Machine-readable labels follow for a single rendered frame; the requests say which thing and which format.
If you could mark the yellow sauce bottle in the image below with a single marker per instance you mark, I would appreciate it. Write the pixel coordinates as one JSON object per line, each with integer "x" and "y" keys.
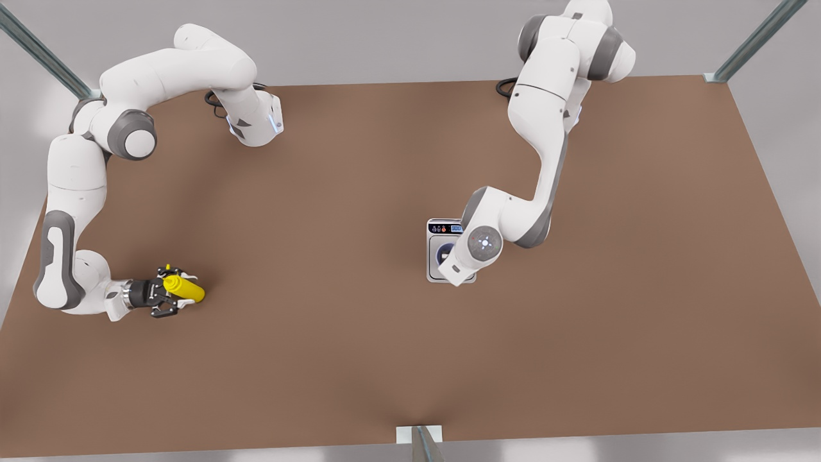
{"x": 184, "y": 288}

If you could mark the silver kitchen scale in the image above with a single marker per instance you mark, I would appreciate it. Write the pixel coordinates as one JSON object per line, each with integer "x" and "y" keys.
{"x": 438, "y": 248}

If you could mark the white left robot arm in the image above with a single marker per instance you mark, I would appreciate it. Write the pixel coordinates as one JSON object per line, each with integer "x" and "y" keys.
{"x": 545, "y": 115}

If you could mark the silver frame post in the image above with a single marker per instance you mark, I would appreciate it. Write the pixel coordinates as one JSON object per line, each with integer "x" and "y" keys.
{"x": 42, "y": 51}
{"x": 757, "y": 40}
{"x": 420, "y": 444}

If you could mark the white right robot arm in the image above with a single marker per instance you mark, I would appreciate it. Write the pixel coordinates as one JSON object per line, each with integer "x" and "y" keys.
{"x": 77, "y": 173}

